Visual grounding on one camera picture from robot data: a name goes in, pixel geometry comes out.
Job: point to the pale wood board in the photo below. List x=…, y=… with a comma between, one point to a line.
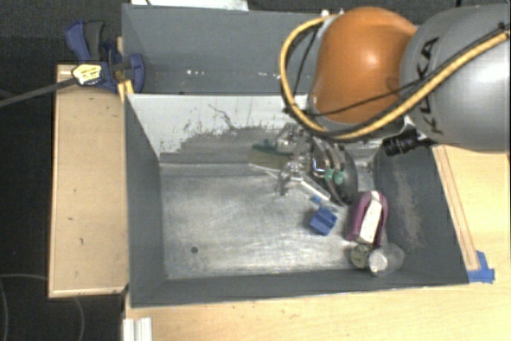
x=88, y=187

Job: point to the blue plastic block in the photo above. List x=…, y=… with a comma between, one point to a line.
x=322, y=220

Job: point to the black cylinder on white bracket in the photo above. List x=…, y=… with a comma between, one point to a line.
x=399, y=143

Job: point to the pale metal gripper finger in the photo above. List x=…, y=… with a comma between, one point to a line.
x=286, y=180
x=314, y=190

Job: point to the purple and white oblong object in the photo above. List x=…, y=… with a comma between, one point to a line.
x=369, y=220

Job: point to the grey metal bin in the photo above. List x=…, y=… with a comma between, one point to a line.
x=223, y=219

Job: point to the small round yellowish metal object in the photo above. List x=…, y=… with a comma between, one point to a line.
x=360, y=256

